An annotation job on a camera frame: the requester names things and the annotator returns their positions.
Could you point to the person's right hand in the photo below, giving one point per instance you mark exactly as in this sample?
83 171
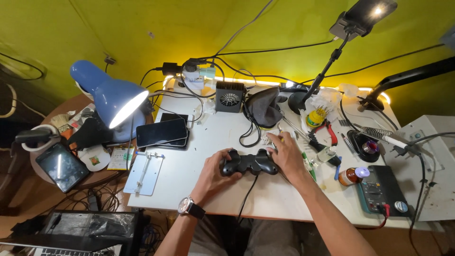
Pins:
289 154

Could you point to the person's left hand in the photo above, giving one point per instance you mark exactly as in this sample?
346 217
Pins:
212 176

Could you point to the black game controller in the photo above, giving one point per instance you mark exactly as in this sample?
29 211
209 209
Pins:
250 163

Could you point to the small clear glass bottle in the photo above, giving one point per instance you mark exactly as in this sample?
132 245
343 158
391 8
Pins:
324 155

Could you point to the yellow screwdriver bit set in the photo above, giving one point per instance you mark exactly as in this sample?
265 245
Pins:
315 116

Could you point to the blue tweezers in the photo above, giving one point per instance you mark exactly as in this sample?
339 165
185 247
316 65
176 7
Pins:
337 167

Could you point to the grey cloth pouch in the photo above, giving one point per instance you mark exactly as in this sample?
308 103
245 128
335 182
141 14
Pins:
265 106

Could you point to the stack of dark smartphones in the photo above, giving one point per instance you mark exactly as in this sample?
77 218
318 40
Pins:
176 131

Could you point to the brown bottle with white cap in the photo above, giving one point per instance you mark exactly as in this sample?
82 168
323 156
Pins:
350 175

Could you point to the black smartphone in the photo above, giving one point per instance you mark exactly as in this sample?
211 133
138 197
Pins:
161 132

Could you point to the metal circuit board holder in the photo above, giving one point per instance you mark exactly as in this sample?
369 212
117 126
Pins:
144 173

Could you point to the crumpled clear plastic wrap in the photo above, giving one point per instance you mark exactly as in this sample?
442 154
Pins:
328 97

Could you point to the person's legs in grey trousers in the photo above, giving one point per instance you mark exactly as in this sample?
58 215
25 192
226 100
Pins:
248 236

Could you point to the soldering iron stand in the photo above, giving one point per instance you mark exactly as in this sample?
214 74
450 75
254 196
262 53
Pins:
364 145

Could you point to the black mini fan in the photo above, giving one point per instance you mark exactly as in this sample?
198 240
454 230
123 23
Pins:
230 97

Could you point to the black phone stand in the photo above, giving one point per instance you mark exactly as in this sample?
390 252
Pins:
320 78

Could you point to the phone battery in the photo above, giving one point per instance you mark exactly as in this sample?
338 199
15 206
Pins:
121 158

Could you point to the soldering iron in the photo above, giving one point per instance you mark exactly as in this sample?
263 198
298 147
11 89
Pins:
382 137

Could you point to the black digital multimeter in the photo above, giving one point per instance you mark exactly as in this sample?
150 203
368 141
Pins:
382 190

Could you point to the white power strip with plugs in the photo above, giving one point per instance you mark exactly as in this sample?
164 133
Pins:
195 75

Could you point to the white round sticker pad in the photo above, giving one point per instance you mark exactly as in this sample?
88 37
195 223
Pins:
94 158

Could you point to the blue desk lamp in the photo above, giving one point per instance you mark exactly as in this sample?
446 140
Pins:
112 97

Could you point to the black plastic wrapped box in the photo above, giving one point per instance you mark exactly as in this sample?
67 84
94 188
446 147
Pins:
92 224

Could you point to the white appliance box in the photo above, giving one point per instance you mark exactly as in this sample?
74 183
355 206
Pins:
426 167

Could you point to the round brown side table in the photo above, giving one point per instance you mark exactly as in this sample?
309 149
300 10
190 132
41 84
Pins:
71 142

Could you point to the black tablet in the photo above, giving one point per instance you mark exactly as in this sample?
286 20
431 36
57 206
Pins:
62 166

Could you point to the laptop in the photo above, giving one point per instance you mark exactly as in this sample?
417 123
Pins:
67 233

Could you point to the phone with light on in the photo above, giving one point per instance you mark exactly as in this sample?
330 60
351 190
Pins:
362 16

